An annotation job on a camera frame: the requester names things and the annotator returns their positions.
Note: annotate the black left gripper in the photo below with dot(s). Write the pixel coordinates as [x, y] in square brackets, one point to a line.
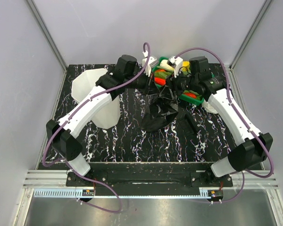
[152, 88]

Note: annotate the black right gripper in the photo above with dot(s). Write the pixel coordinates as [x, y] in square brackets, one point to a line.
[173, 83]

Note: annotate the black trash bag roll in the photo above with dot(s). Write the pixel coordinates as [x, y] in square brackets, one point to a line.
[188, 125]

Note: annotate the white faceted trash bin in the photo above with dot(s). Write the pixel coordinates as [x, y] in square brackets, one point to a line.
[83, 87]

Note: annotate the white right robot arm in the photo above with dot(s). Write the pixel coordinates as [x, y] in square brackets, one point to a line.
[252, 146]

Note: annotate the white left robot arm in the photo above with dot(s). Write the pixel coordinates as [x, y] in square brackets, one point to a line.
[62, 134]

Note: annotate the orange carrot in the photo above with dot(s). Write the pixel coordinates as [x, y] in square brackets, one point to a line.
[160, 81]

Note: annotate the white and yellow cabbage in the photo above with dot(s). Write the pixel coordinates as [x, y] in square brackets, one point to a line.
[163, 65]

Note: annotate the green plastic vegetable tray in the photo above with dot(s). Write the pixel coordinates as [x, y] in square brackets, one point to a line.
[191, 97]

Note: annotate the crumpled white paper ball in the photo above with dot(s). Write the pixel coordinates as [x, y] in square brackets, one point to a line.
[208, 107]

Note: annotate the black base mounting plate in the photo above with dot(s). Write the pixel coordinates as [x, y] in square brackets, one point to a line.
[163, 179]

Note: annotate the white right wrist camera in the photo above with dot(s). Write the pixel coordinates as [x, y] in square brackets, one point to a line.
[176, 62]

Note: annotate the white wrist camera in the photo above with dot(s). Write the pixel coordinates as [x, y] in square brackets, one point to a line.
[176, 62]
[153, 61]

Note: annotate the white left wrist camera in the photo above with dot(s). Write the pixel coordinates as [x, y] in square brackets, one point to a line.
[153, 61]

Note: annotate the aluminium rail with slots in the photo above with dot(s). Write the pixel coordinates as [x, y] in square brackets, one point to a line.
[62, 184]

